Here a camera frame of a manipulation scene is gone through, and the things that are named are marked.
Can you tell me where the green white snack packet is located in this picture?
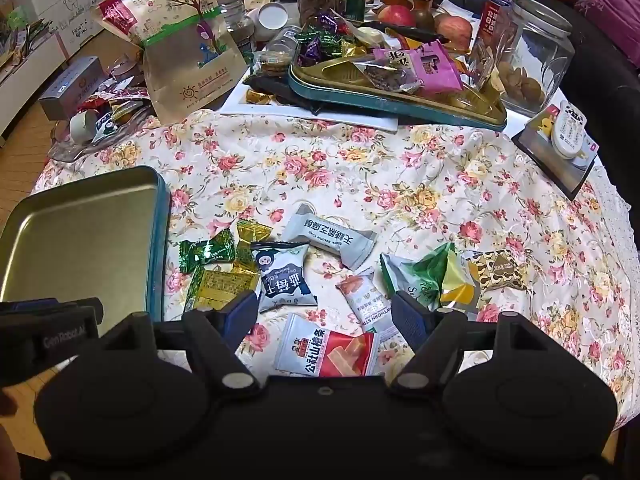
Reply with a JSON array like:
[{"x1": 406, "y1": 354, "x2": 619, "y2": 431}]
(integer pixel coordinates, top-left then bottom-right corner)
[{"x1": 380, "y1": 243, "x2": 457, "y2": 311}]

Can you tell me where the white flat board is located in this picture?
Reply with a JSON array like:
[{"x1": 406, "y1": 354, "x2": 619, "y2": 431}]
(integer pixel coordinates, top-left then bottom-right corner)
[{"x1": 220, "y1": 77, "x2": 401, "y2": 133}]

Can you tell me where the brown paper snack bag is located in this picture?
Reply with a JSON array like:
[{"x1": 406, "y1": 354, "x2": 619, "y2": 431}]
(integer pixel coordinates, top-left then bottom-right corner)
[{"x1": 97, "y1": 0, "x2": 249, "y2": 123}]

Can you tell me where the dark framed picture box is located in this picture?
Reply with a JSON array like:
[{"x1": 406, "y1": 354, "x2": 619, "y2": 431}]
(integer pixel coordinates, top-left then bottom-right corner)
[{"x1": 512, "y1": 102, "x2": 601, "y2": 197}]

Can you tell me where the pink snack packet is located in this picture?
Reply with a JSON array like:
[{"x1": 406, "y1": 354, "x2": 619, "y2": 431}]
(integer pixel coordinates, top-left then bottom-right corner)
[{"x1": 374, "y1": 40, "x2": 463, "y2": 96}]

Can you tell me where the grey snack packet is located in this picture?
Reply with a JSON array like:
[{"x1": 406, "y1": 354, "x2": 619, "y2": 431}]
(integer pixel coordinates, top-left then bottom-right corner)
[{"x1": 284, "y1": 203, "x2": 377, "y2": 271}]

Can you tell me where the large glass jar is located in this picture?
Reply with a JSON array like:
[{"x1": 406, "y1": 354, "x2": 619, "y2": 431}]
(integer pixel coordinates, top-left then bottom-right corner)
[{"x1": 470, "y1": 0, "x2": 576, "y2": 117}]

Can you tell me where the grey cardboard box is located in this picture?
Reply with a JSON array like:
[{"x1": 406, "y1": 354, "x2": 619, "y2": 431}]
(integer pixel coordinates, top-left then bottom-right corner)
[{"x1": 39, "y1": 55, "x2": 107, "y2": 121}]

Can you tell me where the white tape roll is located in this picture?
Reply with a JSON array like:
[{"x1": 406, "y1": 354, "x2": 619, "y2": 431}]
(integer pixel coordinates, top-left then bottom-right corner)
[{"x1": 69, "y1": 110, "x2": 100, "y2": 144}]

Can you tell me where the pile of small snack packets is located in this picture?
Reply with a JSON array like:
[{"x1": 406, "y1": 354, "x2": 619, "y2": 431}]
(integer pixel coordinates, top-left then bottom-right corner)
[{"x1": 80, "y1": 57, "x2": 153, "y2": 131}]

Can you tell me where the pink cushion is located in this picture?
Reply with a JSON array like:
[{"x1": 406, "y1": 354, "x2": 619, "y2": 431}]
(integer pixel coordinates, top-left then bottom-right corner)
[{"x1": 575, "y1": 0, "x2": 640, "y2": 53}]

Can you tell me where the blue rimmed tin tray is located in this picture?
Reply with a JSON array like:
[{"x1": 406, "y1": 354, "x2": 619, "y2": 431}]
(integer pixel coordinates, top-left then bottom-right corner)
[{"x1": 0, "y1": 166, "x2": 172, "y2": 322}]

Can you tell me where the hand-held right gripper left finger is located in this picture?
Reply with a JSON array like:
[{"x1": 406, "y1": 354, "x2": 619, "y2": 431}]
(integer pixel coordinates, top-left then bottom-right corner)
[{"x1": 100, "y1": 290, "x2": 262, "y2": 397}]

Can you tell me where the pile of wrapped candies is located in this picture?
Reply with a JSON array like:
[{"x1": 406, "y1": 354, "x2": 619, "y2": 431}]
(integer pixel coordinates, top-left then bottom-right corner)
[{"x1": 292, "y1": 14, "x2": 396, "y2": 63}]

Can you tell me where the dark blue white snack packet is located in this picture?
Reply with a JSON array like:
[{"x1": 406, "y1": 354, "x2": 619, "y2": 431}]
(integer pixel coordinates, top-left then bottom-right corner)
[{"x1": 250, "y1": 242, "x2": 319, "y2": 311}]

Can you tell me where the clear dried fruit packet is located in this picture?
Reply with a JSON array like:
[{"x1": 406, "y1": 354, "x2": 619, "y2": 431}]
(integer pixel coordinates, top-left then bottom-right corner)
[{"x1": 352, "y1": 59, "x2": 423, "y2": 95}]

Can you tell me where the white low cabinet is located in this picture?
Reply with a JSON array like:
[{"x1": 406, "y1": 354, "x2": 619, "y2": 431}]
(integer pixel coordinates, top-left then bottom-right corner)
[{"x1": 0, "y1": 15, "x2": 108, "y2": 138}]

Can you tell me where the yellow green snack packet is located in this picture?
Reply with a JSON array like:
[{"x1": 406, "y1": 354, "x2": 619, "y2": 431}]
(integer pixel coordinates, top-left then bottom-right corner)
[{"x1": 184, "y1": 266, "x2": 261, "y2": 312}]

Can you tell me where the red carton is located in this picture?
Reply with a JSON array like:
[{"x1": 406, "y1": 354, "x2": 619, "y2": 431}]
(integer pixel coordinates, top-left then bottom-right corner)
[{"x1": 472, "y1": 0, "x2": 513, "y2": 53}]

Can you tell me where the red apple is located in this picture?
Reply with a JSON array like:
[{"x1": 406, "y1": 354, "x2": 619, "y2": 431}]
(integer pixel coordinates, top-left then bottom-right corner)
[
  {"x1": 376, "y1": 4, "x2": 418, "y2": 28},
  {"x1": 434, "y1": 15, "x2": 475, "y2": 52}
]

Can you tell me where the brown gold patterned candy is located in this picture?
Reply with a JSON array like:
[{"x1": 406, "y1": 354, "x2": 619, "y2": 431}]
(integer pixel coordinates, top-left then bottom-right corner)
[{"x1": 467, "y1": 250, "x2": 528, "y2": 292}]

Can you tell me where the yellow white snack packet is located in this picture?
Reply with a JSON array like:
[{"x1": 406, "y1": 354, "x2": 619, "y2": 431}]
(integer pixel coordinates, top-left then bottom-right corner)
[{"x1": 440, "y1": 252, "x2": 483, "y2": 313}]

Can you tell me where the green candy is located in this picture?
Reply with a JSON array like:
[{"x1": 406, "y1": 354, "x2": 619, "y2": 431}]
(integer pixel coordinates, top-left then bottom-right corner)
[{"x1": 178, "y1": 228, "x2": 236, "y2": 275}]

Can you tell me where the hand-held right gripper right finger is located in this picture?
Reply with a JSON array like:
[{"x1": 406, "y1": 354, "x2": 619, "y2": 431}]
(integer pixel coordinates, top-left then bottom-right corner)
[{"x1": 389, "y1": 291, "x2": 553, "y2": 397}]

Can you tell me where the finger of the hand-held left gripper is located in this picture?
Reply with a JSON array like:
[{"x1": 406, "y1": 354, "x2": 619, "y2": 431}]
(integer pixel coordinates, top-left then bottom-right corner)
[{"x1": 0, "y1": 297, "x2": 103, "y2": 317}]

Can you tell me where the teal tin with gold insert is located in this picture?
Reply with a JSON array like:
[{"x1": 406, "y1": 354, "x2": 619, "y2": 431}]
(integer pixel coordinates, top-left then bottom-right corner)
[{"x1": 287, "y1": 42, "x2": 508, "y2": 132}]

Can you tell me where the clear jar of nuts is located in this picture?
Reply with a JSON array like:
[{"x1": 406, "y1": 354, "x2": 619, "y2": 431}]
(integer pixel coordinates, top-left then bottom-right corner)
[{"x1": 297, "y1": 0, "x2": 346, "y2": 31}]

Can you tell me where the floral tablecloth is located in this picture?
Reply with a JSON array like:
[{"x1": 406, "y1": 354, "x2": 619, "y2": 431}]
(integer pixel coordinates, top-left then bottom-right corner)
[{"x1": 30, "y1": 107, "x2": 640, "y2": 431}]

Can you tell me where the white orange snack packet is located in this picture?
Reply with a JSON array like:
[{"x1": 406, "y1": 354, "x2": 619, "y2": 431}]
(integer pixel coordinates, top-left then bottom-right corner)
[{"x1": 336, "y1": 267, "x2": 401, "y2": 336}]

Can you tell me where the red white snack packet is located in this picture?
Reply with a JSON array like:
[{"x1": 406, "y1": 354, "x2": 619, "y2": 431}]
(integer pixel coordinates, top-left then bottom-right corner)
[{"x1": 274, "y1": 314, "x2": 381, "y2": 378}]

